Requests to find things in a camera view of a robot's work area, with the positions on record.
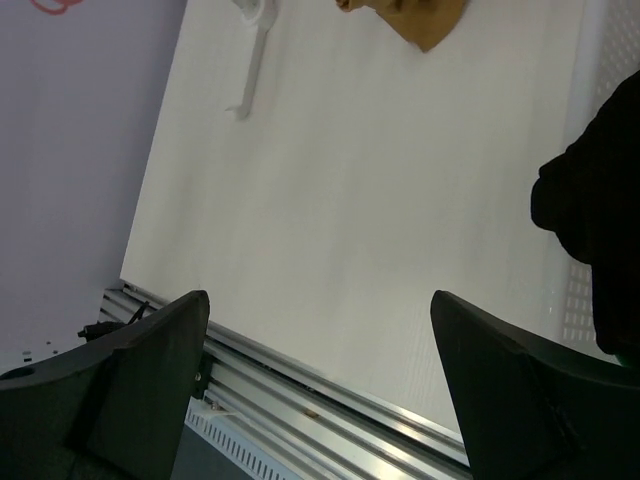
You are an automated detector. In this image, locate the black tank top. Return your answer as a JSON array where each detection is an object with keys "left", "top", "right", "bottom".
[{"left": 529, "top": 68, "right": 640, "bottom": 359}]

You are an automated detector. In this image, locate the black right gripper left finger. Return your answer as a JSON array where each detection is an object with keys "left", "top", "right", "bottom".
[{"left": 1, "top": 290, "right": 209, "bottom": 479}]

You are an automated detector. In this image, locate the pink hanger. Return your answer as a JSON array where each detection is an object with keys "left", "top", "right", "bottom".
[{"left": 30, "top": 0, "right": 83, "bottom": 16}]

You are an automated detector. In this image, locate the white slotted cable duct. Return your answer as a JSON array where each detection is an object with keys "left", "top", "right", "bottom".
[{"left": 185, "top": 402, "right": 301, "bottom": 480}]

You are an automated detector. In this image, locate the white plastic basket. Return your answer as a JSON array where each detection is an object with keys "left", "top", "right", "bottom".
[{"left": 544, "top": 0, "right": 640, "bottom": 356}]

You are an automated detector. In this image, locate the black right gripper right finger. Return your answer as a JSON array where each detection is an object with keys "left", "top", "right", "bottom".
[{"left": 430, "top": 290, "right": 639, "bottom": 479}]

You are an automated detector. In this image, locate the white garment rack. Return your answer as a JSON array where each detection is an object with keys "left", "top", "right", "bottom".
[{"left": 226, "top": 0, "right": 277, "bottom": 121}]

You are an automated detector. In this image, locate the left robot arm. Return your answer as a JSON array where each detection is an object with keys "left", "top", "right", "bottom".
[{"left": 1, "top": 318, "right": 97, "bottom": 373}]

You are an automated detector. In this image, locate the aluminium front rail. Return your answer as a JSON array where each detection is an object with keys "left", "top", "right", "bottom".
[{"left": 99, "top": 282, "right": 474, "bottom": 476}]

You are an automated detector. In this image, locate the green tank top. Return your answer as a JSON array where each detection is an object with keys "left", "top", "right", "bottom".
[{"left": 615, "top": 354, "right": 640, "bottom": 370}]

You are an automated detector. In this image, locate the brown tank top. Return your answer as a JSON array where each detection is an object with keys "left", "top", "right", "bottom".
[{"left": 336, "top": 0, "right": 467, "bottom": 53}]

